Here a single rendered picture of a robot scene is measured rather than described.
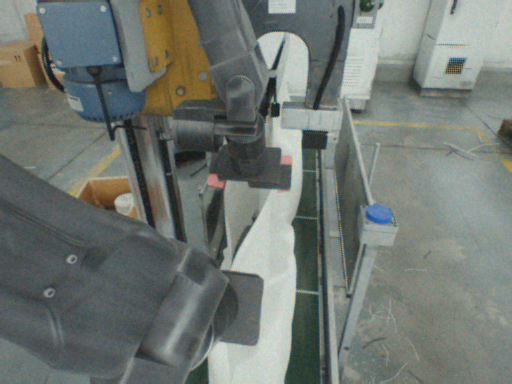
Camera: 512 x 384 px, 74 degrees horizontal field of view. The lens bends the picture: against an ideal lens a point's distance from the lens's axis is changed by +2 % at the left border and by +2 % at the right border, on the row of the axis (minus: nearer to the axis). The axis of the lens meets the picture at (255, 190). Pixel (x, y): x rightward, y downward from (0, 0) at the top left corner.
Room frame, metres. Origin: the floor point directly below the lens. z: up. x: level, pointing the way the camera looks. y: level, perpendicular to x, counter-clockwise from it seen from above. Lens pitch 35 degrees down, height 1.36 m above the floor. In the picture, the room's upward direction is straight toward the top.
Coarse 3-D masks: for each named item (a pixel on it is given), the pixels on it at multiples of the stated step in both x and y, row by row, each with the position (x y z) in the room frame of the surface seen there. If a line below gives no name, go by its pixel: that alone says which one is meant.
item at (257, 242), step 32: (224, 192) 0.48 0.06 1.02; (256, 192) 0.69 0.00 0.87; (256, 224) 0.40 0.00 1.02; (288, 224) 0.64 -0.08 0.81; (224, 256) 0.52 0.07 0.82; (256, 256) 0.40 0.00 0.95; (288, 256) 0.53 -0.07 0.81; (288, 288) 0.45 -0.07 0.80; (288, 320) 0.42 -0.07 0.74; (224, 352) 0.33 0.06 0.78; (256, 352) 0.31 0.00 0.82; (288, 352) 0.44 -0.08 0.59
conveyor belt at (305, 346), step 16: (304, 160) 1.73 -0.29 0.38; (304, 176) 1.55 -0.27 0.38; (304, 192) 1.40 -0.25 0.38; (304, 208) 1.26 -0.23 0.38; (304, 224) 1.15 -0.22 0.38; (224, 240) 1.04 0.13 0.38; (304, 240) 1.04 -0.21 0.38; (304, 256) 0.95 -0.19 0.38; (304, 272) 0.87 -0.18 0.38; (304, 288) 0.79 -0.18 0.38; (304, 304) 0.73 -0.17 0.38; (304, 320) 0.66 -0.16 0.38; (304, 336) 0.61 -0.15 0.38; (304, 352) 0.56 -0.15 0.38; (208, 368) 0.51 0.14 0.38; (288, 368) 0.51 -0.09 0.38; (304, 368) 0.51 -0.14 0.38; (320, 368) 0.51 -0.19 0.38
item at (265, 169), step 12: (228, 156) 0.49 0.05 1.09; (264, 156) 0.45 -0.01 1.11; (276, 156) 0.48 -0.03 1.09; (228, 168) 0.47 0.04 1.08; (240, 168) 0.44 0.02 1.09; (252, 168) 0.44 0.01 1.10; (264, 168) 0.46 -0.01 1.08; (276, 168) 0.46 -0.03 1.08; (240, 180) 0.45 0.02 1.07; (252, 180) 0.45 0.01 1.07; (264, 180) 0.45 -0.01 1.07; (276, 180) 0.45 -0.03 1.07
